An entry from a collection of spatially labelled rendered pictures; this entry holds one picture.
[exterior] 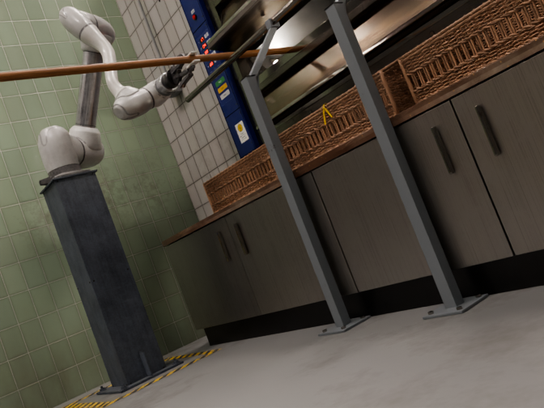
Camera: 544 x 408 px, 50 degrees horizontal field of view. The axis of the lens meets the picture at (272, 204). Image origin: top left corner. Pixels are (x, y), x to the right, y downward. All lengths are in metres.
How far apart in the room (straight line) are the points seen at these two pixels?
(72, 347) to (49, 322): 0.18
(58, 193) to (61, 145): 0.24
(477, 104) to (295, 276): 1.00
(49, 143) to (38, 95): 0.74
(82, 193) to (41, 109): 0.87
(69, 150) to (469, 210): 1.92
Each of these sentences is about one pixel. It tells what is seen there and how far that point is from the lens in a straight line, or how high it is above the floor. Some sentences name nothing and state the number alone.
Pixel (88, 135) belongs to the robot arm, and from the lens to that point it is 3.08.
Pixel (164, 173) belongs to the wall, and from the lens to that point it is 3.71.
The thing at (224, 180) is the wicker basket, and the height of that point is 0.69.
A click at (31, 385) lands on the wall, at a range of 3.24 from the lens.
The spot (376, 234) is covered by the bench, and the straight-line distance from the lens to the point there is 1.90.
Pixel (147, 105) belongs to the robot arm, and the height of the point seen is 1.13.
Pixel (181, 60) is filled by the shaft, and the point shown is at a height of 1.19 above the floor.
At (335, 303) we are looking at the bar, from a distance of 2.06.
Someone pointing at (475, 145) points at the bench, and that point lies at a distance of 1.63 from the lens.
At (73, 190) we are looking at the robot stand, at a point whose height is 0.93.
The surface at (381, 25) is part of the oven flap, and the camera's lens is 2.46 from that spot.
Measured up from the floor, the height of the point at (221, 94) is 1.22.
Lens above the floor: 0.35
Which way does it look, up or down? 4 degrees up
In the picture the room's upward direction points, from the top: 21 degrees counter-clockwise
